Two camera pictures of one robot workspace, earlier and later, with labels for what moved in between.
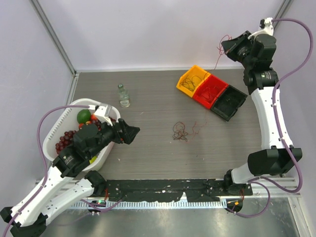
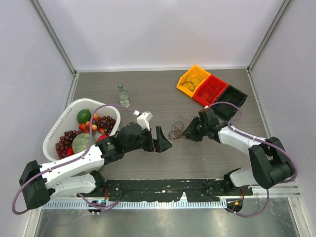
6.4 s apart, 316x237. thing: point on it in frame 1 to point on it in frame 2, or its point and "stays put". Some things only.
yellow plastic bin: x=192 y=80 stays put
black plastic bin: x=228 y=102 stays put
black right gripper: x=230 y=47 to x=190 y=133
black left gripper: x=128 y=134 to x=164 y=143
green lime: x=83 y=116 stays put
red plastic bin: x=210 y=91 stays put
